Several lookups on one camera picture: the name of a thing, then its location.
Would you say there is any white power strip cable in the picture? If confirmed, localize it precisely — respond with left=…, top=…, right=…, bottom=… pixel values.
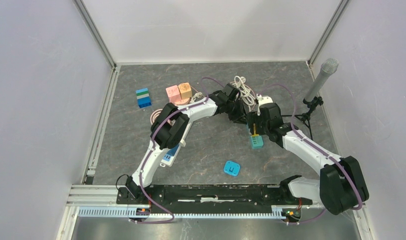
left=233, top=75, right=258, bottom=113

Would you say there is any grey microphone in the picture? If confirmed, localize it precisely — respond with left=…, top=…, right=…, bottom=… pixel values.
left=303, top=58, right=339, bottom=104

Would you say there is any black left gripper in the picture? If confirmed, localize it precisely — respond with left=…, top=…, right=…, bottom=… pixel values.
left=224, top=99, right=248, bottom=127

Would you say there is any pink cube socket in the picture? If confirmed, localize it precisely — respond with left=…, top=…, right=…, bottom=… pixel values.
left=166, top=85, right=182, bottom=103

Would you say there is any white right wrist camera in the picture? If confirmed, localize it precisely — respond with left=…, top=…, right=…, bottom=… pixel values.
left=257, top=94, right=274, bottom=108

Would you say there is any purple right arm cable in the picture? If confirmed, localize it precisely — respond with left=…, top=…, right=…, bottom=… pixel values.
left=255, top=82, right=364, bottom=226

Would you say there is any orange cube socket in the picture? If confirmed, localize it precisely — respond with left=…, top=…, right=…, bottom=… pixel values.
left=178, top=82, right=193, bottom=100

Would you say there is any blue green striped block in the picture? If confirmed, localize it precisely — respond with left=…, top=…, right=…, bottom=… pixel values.
left=135, top=88, right=152, bottom=109

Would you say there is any teal power strip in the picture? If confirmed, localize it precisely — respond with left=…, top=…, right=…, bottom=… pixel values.
left=249, top=131, right=264, bottom=150

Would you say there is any blue plug adapter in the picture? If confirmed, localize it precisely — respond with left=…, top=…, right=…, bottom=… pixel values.
left=223, top=160, right=241, bottom=177

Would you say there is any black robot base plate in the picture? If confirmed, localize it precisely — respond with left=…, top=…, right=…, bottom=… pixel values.
left=116, top=183, right=313, bottom=215

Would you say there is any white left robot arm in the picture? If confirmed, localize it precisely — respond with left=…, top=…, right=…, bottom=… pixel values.
left=125, top=83, right=245, bottom=204

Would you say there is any yellow cube socket adapter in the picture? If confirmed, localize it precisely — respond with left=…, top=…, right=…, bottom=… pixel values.
left=251, top=123, right=258, bottom=137

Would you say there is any pink coiled power cable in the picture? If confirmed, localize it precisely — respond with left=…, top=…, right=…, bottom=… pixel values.
left=150, top=109, right=164, bottom=127

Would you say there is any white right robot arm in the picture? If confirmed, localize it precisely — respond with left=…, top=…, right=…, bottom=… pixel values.
left=247, top=103, right=370, bottom=215

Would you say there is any white long power strip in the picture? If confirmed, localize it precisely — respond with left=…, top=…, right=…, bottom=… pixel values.
left=160, top=123, right=192, bottom=167

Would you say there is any black microphone tripod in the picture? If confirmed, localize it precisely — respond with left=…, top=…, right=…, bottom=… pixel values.
left=294, top=96, right=324, bottom=140

